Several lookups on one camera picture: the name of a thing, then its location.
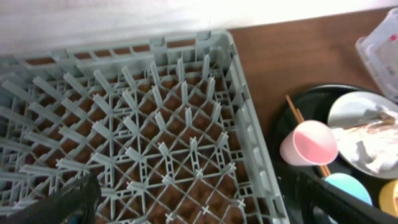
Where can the wooden chopstick left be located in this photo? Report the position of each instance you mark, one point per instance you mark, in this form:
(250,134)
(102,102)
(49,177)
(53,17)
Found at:
(292,107)

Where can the yellow bowl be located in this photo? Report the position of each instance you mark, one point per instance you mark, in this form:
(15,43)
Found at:
(388,198)

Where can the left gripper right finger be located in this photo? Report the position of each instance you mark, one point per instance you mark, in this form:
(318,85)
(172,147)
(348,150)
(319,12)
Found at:
(335,203)

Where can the gold snack wrapper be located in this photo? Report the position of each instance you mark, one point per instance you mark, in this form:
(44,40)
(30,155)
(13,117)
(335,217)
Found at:
(382,121)

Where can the pink plastic cup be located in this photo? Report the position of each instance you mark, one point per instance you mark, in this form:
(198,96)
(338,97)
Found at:
(311,143)

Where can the white tissue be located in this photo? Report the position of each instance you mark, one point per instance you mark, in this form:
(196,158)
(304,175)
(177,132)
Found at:
(372,150)

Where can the round black tray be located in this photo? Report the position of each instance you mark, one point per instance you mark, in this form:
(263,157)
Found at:
(314,104)

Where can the grey round plate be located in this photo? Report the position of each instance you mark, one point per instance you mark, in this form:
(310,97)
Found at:
(355,104)

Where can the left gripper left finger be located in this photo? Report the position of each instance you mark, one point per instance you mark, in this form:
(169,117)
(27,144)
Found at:
(76,202)

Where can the clear plastic bin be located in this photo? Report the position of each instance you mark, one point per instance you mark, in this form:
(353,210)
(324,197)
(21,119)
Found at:
(378,52)

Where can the grey dishwasher rack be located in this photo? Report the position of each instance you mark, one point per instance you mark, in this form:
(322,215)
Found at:
(167,126)

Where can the blue plastic cup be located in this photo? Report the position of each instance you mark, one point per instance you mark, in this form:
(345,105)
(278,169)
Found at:
(350,185)

